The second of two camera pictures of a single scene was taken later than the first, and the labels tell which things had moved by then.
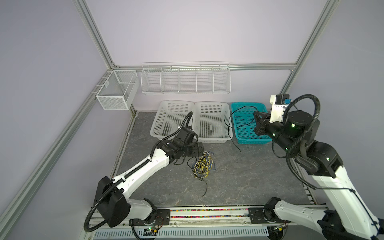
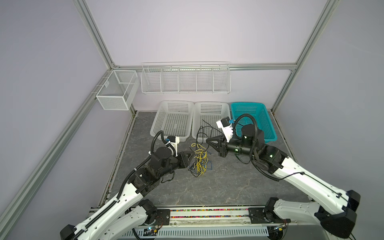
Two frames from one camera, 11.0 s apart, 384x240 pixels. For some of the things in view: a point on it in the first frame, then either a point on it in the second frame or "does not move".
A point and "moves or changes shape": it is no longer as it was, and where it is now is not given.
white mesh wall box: [119, 90] does not move
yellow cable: [203, 166] moves or changes shape
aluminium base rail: [193, 216] does not move
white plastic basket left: [170, 116] does not move
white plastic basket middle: [212, 122] does not move
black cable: [196, 175] to [202, 141]
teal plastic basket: [245, 121] does not move
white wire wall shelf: [210, 77] does not move
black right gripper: [262, 127] to [222, 150]
